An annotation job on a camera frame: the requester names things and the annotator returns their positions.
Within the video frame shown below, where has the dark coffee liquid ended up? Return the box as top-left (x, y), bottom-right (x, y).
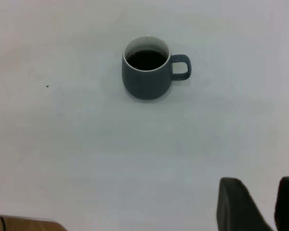
top-left (125, 49), bottom-right (168, 72)

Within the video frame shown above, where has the grey ceramic cup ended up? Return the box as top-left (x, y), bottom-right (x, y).
top-left (121, 35), bottom-right (192, 101)

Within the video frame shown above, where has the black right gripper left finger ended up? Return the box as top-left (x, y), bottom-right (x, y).
top-left (216, 177), bottom-right (275, 231)

